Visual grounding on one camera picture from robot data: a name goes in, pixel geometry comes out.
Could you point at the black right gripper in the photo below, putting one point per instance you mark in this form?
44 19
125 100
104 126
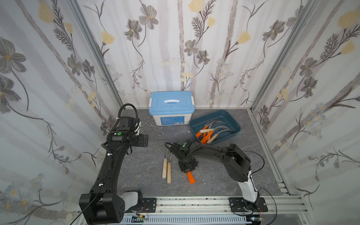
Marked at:
188 165

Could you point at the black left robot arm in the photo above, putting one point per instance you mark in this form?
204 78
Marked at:
102 205

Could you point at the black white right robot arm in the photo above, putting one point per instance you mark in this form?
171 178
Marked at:
235 161

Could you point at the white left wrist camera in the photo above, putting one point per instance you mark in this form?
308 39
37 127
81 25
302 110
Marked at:
137 125

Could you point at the orange handle sickle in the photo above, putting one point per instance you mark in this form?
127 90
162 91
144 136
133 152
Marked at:
207 125
190 177
208 136

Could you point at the white box with blue lid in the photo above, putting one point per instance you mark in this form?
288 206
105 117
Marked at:
171 107

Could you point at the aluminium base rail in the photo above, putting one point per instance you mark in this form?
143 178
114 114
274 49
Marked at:
219 210

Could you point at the teal plastic storage tray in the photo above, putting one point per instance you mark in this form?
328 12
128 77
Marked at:
225 119

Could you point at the silver metal tongs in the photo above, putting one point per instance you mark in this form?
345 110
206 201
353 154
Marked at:
148 122

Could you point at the wooden handle sickle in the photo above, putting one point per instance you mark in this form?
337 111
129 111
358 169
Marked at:
169 170
213 129
216 135
165 162

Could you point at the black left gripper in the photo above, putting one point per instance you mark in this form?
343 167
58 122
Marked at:
142 140

